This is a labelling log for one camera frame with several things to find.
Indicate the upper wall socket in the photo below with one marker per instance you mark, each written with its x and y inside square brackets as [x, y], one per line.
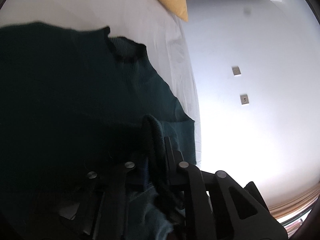
[236, 70]

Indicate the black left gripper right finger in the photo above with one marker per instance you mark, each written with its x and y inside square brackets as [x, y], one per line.
[215, 205]

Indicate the dark green knit sweater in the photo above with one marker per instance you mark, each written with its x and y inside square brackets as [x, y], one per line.
[79, 101]

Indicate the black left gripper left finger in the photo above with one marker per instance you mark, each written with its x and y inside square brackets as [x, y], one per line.
[98, 207]

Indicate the lower wall socket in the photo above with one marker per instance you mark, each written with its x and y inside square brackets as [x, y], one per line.
[244, 99]

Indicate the wall socket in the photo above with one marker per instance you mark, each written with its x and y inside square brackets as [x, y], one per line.
[244, 99]
[236, 70]

